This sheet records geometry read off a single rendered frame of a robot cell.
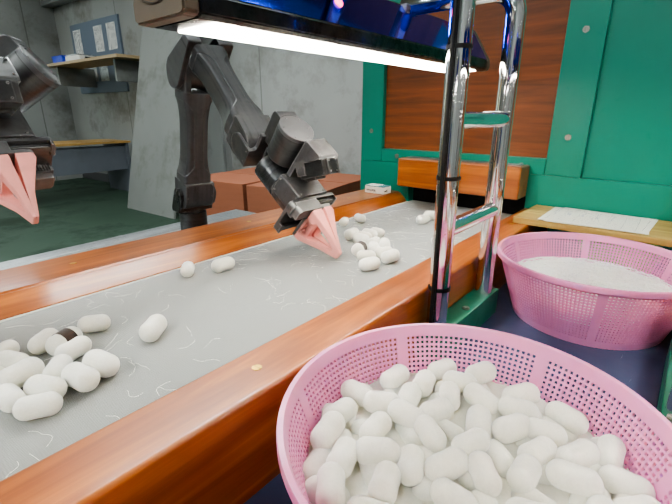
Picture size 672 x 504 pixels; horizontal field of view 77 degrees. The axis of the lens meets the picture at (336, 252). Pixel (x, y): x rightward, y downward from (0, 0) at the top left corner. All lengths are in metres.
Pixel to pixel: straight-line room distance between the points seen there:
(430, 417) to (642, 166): 0.75
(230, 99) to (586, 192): 0.72
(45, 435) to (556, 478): 0.36
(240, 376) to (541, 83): 0.86
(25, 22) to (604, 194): 7.36
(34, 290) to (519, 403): 0.56
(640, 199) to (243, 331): 0.79
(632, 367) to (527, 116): 0.59
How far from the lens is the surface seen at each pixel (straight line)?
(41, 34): 7.71
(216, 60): 0.86
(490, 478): 0.32
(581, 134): 1.00
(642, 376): 0.63
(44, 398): 0.41
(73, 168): 5.75
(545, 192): 1.02
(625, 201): 1.00
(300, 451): 0.33
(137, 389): 0.42
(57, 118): 7.64
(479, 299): 0.64
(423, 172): 1.06
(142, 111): 4.94
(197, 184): 1.00
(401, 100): 1.17
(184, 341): 0.48
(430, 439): 0.34
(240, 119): 0.76
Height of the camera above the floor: 0.97
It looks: 18 degrees down
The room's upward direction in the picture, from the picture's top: straight up
